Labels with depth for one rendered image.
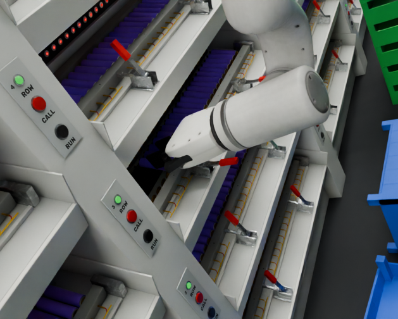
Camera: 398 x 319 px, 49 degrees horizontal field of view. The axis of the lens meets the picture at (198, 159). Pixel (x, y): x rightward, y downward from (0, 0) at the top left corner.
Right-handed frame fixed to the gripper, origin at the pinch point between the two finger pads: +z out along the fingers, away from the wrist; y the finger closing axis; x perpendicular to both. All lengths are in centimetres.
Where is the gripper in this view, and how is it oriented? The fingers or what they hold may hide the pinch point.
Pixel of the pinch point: (162, 152)
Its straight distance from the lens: 80.6
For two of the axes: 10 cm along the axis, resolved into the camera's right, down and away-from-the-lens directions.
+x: 6.0, 7.0, 4.0
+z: -7.2, 2.5, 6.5
